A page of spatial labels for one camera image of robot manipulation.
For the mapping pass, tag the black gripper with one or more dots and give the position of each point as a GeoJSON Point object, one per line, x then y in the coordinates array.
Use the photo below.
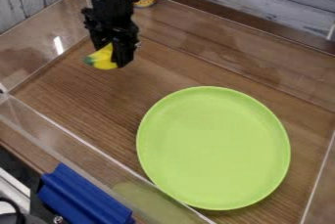
{"type": "Point", "coordinates": [109, 22]}

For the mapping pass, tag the yellow toy banana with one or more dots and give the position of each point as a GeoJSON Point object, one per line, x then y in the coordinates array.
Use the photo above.
{"type": "Point", "coordinates": [101, 59]}

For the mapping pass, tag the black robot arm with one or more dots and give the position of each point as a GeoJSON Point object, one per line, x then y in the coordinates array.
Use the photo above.
{"type": "Point", "coordinates": [108, 19]}

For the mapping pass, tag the green round plate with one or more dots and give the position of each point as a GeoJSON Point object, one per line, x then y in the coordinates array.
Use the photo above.
{"type": "Point", "coordinates": [214, 148]}

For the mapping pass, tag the clear acrylic tray walls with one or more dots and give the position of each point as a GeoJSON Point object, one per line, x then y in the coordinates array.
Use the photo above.
{"type": "Point", "coordinates": [69, 113]}

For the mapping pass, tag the blue plastic block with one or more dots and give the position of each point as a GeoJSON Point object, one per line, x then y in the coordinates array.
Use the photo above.
{"type": "Point", "coordinates": [78, 200]}

